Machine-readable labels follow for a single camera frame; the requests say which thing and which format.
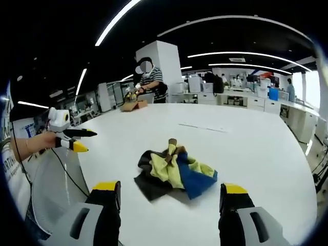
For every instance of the multicolour garment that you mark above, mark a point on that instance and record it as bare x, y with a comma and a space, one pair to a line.
176, 174

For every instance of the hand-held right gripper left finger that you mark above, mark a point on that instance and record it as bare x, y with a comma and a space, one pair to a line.
100, 205

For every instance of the person's left hand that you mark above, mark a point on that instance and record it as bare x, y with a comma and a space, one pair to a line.
48, 140

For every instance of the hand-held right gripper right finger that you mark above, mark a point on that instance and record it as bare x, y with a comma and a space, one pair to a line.
234, 205

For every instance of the blue bin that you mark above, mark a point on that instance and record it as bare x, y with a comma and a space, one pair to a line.
274, 93

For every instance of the long ceiling light strip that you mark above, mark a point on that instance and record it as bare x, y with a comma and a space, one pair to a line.
115, 23

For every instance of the white square pillar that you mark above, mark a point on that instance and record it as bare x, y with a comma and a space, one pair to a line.
169, 66

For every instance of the brown cardboard box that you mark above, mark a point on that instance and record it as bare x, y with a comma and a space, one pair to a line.
133, 105

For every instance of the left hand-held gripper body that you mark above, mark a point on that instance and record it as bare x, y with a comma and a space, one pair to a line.
57, 120

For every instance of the white tall cabinet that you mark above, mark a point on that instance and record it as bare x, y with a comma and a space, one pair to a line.
105, 97

